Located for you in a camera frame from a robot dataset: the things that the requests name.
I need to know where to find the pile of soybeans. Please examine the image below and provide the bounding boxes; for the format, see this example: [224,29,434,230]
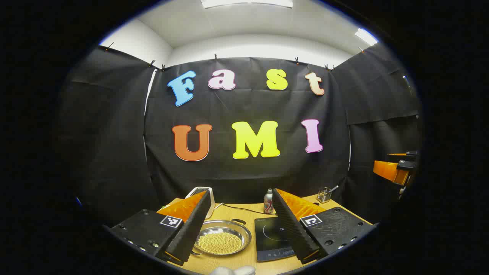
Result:
[198,232,244,254]

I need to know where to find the silver bottle with colourful label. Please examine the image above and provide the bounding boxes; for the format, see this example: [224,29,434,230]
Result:
[263,188,275,214]

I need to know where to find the white toaster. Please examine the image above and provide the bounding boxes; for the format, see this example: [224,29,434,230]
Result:
[185,186,215,219]

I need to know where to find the small ceiling light panel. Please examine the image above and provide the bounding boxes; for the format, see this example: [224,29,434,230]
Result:
[354,28,379,47]

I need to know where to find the stainless steel pot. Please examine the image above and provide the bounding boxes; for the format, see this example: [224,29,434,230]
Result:
[191,218,253,256]

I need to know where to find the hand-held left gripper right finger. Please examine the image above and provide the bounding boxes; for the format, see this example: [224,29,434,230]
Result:
[272,188,378,265]

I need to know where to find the black power cable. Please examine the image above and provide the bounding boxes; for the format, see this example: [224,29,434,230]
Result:
[223,204,268,215]

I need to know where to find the black induction cooktop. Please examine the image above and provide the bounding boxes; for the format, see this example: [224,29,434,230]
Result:
[254,217,296,262]

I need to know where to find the large ceiling light panel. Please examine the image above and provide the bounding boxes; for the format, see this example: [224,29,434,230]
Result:
[201,0,293,9]

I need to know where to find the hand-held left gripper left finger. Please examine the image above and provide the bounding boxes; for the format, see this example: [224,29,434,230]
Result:
[110,190,212,267]

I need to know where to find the white cloth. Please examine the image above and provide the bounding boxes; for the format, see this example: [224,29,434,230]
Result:
[209,265,256,275]

